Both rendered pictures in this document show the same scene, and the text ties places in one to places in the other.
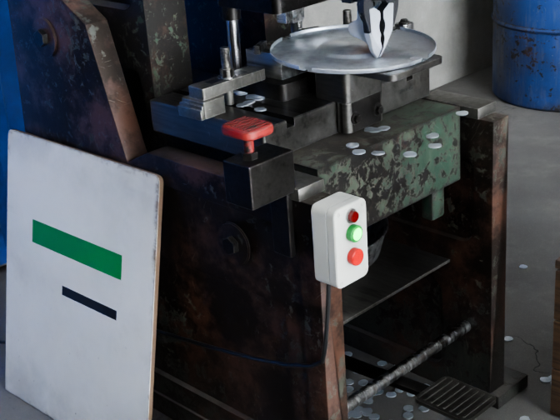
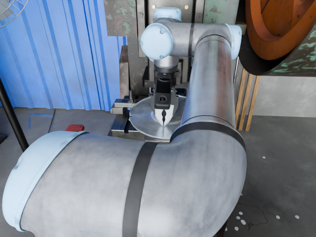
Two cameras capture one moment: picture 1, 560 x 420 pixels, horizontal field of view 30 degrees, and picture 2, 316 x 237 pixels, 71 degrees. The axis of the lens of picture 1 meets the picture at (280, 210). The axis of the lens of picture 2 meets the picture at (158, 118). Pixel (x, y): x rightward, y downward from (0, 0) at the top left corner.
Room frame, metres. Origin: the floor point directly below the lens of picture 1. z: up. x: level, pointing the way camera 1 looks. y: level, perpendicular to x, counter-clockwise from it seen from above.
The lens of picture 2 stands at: (1.28, -0.63, 1.22)
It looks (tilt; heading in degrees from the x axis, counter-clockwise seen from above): 33 degrees down; 47
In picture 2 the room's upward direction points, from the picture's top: straight up
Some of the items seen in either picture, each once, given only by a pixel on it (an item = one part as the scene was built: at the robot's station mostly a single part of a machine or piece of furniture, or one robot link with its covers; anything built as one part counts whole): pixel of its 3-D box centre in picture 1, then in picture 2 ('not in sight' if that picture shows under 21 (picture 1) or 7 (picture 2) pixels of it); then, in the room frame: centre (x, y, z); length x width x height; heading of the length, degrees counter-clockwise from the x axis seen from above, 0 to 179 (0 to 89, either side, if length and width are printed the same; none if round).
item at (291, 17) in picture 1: (292, 10); not in sight; (1.88, -0.05, 0.84); 0.05 x 0.03 x 0.04; 133
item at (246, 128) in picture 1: (248, 147); (75, 137); (1.50, 0.04, 0.72); 0.07 x 0.06 x 0.08; 43
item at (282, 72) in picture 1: (292, 54); not in sight; (1.89, -0.04, 0.76); 0.15 x 0.09 x 0.05; 133
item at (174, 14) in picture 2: not in sight; (166, 30); (1.74, -0.18, 1.10); 0.09 x 0.08 x 0.11; 35
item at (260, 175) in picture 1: (262, 207); not in sight; (1.51, 0.03, 0.62); 0.10 x 0.06 x 0.20; 133
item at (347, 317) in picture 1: (302, 270); not in sight; (1.90, -0.03, 0.31); 0.43 x 0.42 x 0.01; 133
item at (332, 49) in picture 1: (352, 47); (168, 114); (1.79, -0.15, 0.79); 0.29 x 0.29 x 0.01
